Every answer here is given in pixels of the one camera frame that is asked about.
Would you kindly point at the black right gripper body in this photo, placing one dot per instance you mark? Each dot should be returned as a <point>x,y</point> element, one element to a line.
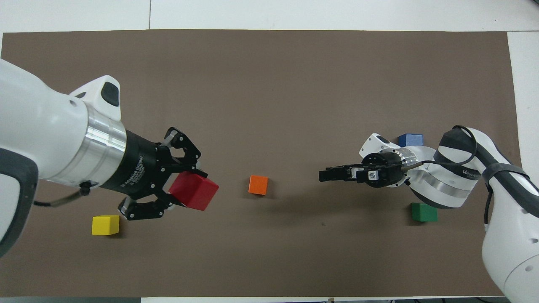
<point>387,176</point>

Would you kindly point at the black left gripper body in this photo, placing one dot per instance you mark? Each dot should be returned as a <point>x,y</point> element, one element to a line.
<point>134,164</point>

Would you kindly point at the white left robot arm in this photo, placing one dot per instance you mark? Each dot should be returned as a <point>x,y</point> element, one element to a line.
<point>38,126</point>

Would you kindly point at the yellow wooden block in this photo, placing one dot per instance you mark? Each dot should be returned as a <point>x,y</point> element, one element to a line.
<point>105,225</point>

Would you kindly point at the blue wooden block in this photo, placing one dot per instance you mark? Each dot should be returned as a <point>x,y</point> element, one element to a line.
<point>410,139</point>

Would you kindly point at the orange wooden block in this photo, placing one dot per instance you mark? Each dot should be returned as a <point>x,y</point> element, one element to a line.
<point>258,185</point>

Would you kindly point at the brown table mat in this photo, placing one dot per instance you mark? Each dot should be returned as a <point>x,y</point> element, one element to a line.
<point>269,84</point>

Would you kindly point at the red wooden block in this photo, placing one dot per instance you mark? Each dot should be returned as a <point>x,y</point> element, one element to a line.
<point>198,191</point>

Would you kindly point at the green wooden block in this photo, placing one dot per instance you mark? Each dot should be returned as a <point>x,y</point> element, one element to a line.
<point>423,213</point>

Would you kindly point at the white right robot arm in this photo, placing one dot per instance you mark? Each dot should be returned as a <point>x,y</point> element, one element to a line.
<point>509,244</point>

